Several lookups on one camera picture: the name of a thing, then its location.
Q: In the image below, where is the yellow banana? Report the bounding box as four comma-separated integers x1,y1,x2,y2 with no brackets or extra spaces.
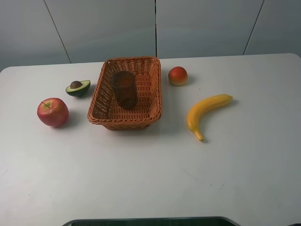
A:
186,94,233,142

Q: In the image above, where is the grey translucent plastic cup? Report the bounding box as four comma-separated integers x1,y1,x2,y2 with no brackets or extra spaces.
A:
110,71,138,109

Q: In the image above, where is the halved avocado with pit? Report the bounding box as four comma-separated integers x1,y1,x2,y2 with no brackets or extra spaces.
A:
65,80,91,97

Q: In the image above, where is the red yellow apple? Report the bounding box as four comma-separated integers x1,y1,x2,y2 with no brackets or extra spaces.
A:
37,97,69,128

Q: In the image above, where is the brown wicker basket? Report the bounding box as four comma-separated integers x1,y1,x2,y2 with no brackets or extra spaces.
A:
87,56,163,130

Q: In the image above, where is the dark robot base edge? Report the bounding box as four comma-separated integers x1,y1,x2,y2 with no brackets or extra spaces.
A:
65,217,238,226

